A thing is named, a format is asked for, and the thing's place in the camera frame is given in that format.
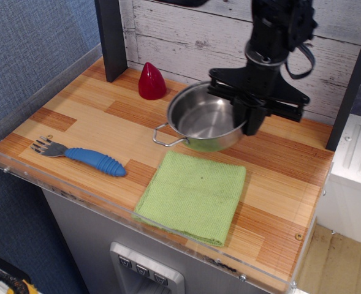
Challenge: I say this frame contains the blue handled metal fork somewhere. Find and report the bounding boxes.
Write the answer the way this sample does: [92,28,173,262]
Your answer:
[31,136,126,176]

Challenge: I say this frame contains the dark grey left post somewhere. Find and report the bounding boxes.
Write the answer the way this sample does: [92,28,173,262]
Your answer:
[94,0,128,82]

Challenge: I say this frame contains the grey cabinet with dispenser panel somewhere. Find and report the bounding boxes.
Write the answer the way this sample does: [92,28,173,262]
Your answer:
[44,190,264,293]

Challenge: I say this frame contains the black and yellow object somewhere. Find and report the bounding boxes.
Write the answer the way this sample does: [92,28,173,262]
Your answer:
[0,258,39,293]

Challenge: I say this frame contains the red plastic pepper toy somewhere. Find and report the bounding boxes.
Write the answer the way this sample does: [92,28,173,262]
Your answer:
[139,62,167,100]

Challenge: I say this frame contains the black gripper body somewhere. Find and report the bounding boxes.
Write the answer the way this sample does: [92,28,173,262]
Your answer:
[208,60,310,122]

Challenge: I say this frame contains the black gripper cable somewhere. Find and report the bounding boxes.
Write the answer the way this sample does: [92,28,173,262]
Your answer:
[284,42,316,80]

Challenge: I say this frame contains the dark grey post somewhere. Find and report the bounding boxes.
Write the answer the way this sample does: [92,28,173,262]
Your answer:
[94,0,128,82]
[325,49,361,151]

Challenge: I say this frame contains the dark grey right post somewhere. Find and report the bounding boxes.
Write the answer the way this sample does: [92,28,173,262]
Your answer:
[325,49,361,151]

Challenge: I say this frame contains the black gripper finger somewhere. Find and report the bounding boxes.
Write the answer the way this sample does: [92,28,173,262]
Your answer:
[232,97,268,135]

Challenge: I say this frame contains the silver metal pot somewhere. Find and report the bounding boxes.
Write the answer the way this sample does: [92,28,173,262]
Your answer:
[153,81,247,152]

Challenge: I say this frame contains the green knitted towel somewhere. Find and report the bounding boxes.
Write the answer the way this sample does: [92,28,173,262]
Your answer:
[134,151,246,247]

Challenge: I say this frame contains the clear acrylic table guard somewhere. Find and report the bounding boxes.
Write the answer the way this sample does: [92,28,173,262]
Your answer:
[0,59,333,293]

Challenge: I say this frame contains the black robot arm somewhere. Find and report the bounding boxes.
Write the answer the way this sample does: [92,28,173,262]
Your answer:
[208,1,317,136]

